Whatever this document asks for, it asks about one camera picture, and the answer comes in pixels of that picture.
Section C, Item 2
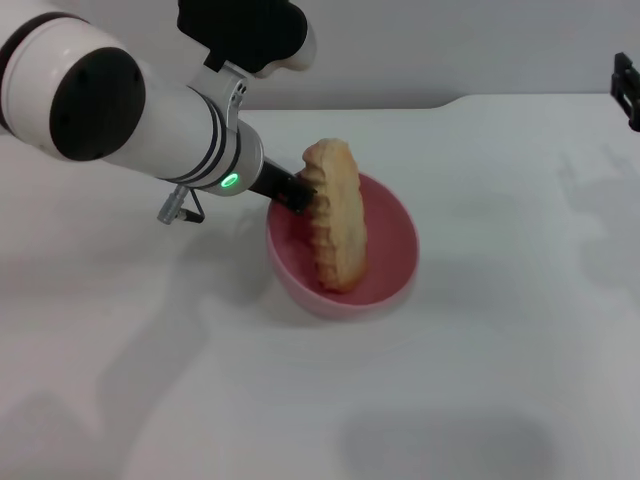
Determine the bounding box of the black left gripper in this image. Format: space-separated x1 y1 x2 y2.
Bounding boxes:
248 157 320 216

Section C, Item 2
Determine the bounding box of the orange ridged bread loaf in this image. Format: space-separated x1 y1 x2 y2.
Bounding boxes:
301 138 369 295

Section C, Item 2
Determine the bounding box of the pink plastic bowl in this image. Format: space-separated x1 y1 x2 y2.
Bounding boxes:
265 172 420 320

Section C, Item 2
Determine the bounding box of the left arm connector cable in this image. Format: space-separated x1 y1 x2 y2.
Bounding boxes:
157 185 206 225

